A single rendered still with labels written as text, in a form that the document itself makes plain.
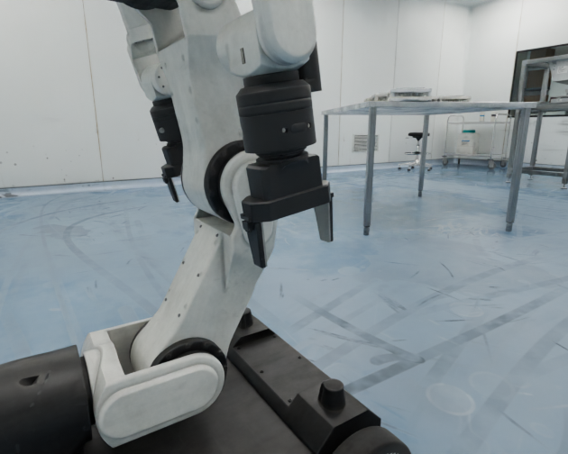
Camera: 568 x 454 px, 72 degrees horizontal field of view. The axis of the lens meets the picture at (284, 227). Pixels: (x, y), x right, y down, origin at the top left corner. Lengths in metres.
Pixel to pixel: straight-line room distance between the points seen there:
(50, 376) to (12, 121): 4.34
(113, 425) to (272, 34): 0.57
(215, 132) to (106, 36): 4.48
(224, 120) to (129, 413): 0.47
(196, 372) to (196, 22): 0.53
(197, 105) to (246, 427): 0.57
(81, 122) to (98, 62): 0.68
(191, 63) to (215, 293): 0.37
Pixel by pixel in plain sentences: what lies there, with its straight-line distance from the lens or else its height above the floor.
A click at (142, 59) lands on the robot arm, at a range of 0.95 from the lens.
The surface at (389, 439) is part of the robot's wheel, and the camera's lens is 0.77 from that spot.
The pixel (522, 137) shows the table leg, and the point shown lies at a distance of 3.05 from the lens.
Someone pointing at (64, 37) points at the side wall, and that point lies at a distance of 5.03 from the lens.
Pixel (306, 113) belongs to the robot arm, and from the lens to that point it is 0.46.
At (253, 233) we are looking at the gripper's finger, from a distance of 0.47.
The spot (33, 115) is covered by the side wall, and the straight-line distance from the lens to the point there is 4.92.
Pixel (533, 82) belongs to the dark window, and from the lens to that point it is 8.23.
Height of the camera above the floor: 0.70
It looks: 14 degrees down
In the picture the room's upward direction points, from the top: straight up
